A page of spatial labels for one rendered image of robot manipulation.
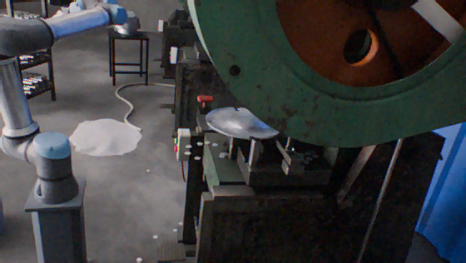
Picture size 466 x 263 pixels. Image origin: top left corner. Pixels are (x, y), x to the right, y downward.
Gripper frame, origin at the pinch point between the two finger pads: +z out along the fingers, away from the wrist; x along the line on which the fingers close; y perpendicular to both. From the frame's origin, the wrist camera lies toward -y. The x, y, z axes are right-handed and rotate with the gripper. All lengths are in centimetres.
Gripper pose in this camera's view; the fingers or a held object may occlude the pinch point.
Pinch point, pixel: (49, 3)
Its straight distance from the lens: 186.6
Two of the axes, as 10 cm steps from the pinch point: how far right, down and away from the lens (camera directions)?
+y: 4.1, -1.2, 9.0
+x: 0.8, -9.8, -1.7
